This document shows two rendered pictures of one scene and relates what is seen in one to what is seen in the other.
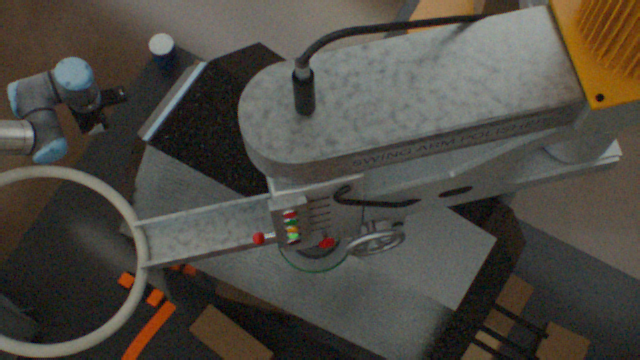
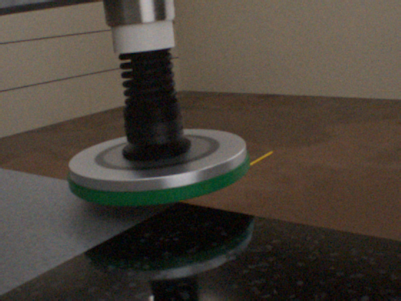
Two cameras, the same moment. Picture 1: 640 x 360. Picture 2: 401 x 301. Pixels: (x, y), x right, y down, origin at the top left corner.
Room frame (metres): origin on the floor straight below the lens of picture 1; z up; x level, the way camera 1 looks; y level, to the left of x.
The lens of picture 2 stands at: (1.26, 0.12, 1.04)
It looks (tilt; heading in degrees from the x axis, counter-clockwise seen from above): 15 degrees down; 186
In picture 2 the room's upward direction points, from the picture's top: 6 degrees counter-clockwise
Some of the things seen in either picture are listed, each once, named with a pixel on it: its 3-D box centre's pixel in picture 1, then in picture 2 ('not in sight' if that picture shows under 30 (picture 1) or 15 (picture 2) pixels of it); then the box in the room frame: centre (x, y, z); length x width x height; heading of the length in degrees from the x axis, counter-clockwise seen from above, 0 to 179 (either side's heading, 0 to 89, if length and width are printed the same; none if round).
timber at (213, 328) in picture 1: (233, 343); not in sight; (0.54, 0.35, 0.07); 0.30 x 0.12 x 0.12; 50
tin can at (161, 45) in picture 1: (164, 51); not in sight; (1.77, 0.62, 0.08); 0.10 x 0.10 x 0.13
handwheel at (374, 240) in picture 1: (371, 229); not in sight; (0.60, -0.12, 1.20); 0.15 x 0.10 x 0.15; 101
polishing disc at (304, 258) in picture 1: (315, 233); (157, 155); (0.69, 0.02, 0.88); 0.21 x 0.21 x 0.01
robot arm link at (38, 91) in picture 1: (34, 97); not in sight; (1.01, 0.73, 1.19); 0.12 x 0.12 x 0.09; 20
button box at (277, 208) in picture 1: (290, 222); not in sight; (0.57, 0.07, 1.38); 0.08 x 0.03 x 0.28; 101
